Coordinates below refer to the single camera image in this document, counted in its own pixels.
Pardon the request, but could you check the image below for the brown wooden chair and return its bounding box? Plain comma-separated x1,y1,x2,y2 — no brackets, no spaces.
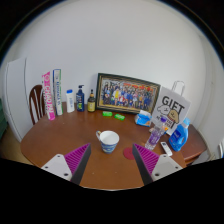
28,84,46,126

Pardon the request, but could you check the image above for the tall pink and white box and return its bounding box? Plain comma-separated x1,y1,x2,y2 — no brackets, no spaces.
41,71,56,121

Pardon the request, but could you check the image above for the amber pump bottle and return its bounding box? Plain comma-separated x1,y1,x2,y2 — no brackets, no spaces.
87,89,97,113

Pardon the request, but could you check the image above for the flat round red coaster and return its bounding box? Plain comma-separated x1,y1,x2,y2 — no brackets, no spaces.
122,146,136,161

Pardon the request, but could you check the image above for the small colourful snack packet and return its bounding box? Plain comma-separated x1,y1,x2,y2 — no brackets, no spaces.
161,123,171,134

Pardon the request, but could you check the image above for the framed group photo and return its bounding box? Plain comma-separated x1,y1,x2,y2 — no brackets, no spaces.
95,72,161,115

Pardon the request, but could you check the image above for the blue detergent bottle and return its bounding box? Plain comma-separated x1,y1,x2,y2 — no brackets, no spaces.
168,117,191,152

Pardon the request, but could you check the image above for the white leaning board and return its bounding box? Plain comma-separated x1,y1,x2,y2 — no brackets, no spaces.
3,57,34,141

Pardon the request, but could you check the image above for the blue tissue pack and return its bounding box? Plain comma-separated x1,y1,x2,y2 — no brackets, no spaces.
134,109,153,128

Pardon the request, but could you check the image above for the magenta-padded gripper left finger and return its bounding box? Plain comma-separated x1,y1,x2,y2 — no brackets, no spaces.
40,143,92,186

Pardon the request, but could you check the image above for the white and blue mug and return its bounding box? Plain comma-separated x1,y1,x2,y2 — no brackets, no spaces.
95,130,120,154

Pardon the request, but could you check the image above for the white paper gift bag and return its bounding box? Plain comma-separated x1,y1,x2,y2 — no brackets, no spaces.
150,80,192,136

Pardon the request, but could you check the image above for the dark blue pump bottle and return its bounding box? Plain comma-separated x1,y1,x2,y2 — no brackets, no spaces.
75,84,86,113

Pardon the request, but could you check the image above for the clear purple-capped water bottle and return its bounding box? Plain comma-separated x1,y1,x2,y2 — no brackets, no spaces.
144,116,168,151

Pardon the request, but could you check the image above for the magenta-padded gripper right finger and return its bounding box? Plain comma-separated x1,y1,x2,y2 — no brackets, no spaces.
132,143,184,186

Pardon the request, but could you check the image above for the white plastic bottle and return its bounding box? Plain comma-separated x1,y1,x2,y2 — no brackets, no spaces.
65,89,76,114

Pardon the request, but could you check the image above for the white remote control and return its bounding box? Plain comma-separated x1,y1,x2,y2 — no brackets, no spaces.
160,141,174,157

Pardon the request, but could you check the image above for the tall white and green box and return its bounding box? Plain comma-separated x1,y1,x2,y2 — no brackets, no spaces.
52,68,64,117

